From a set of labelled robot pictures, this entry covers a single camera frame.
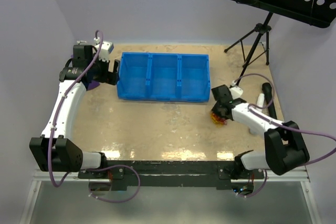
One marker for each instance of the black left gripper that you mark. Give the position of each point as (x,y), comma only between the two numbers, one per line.
(109,77)

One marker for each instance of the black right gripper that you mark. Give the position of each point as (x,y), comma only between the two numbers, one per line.
(214,109)

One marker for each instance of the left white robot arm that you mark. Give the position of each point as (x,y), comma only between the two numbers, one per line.
(88,64)

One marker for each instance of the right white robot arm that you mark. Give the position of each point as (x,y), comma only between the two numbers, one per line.
(284,149)

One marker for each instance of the purple metronome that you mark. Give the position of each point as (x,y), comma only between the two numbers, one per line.
(93,85)

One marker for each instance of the blue three-compartment bin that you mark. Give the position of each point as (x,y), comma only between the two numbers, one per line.
(147,76)

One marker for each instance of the white plastic tube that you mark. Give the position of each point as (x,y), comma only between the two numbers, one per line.
(261,103)

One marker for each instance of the black microphone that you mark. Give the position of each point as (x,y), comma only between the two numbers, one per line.
(267,91)

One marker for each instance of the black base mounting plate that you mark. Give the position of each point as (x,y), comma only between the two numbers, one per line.
(124,174)

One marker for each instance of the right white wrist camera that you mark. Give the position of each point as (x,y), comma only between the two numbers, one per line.
(236,92)

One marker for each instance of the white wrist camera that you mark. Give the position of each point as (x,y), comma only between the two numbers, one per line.
(106,50)
(236,92)

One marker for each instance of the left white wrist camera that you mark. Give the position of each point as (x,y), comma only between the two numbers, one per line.
(106,50)

